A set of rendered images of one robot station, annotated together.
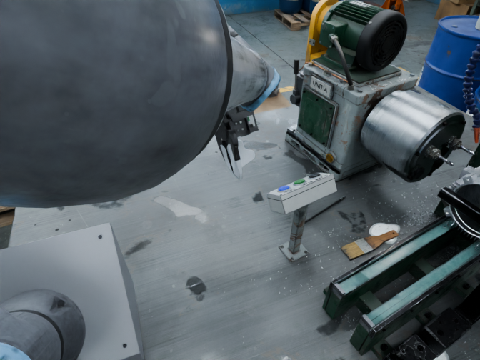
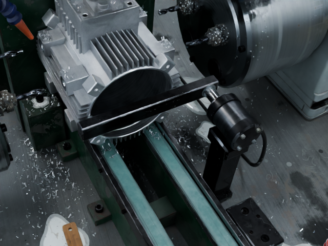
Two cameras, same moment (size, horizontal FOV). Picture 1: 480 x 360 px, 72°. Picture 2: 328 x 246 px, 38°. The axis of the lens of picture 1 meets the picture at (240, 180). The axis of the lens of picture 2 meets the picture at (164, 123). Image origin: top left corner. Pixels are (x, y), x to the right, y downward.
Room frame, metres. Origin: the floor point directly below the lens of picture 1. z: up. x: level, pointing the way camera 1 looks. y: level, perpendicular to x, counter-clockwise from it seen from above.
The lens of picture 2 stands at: (0.57, -0.08, 1.60)
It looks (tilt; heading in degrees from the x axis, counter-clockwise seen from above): 49 degrees down; 266
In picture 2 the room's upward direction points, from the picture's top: 7 degrees clockwise
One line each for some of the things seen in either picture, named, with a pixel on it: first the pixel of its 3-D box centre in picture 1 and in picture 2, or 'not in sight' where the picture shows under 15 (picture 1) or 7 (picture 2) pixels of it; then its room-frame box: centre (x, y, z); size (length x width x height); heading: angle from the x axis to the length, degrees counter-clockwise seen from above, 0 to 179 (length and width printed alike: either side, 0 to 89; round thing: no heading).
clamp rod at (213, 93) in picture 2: not in sight; (219, 104); (0.44, -0.63, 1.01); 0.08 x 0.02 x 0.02; 120
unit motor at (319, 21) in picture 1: (339, 67); not in sight; (1.17, -0.36, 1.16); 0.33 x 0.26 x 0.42; 30
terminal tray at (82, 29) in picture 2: not in sight; (95, 10); (0.65, -0.74, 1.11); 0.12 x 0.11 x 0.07; 120
